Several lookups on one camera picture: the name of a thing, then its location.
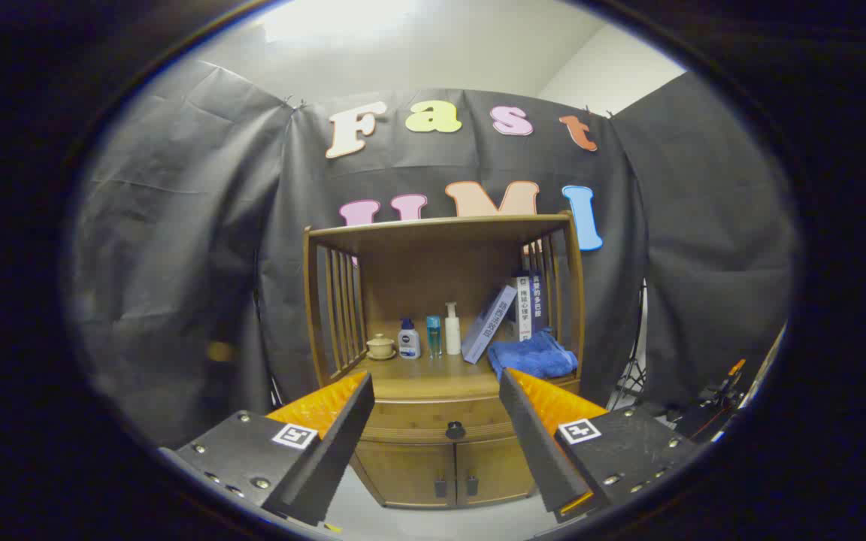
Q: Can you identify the wooden cabinet door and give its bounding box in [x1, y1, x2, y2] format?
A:
[455, 436, 540, 506]
[352, 442, 457, 509]

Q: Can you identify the white spine book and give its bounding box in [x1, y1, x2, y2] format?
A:
[516, 276, 534, 343]

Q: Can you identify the wooden countertop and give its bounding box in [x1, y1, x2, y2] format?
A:
[326, 349, 581, 401]

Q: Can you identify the dark blue book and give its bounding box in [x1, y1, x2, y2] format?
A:
[529, 270, 547, 339]

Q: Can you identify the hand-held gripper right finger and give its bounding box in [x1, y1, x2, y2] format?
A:
[498, 367, 701, 524]

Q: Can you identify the dark equipment with orange tip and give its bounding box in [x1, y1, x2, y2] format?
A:
[674, 359, 749, 444]

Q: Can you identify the wooden drawer with black knob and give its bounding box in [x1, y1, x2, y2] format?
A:
[358, 392, 535, 446]

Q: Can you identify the blue folded towel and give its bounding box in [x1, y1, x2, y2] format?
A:
[487, 328, 579, 380]

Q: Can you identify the wooden cabinet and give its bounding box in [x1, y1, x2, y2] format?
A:
[302, 213, 586, 510]

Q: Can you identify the white bottle with blue cap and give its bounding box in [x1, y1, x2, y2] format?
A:
[398, 318, 422, 360]

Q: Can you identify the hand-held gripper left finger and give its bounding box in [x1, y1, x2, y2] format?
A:
[159, 370, 376, 527]

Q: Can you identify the lavender book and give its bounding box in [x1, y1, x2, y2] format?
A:
[461, 285, 518, 364]

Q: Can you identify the white pump bottle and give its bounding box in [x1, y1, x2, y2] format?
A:
[444, 302, 462, 355]

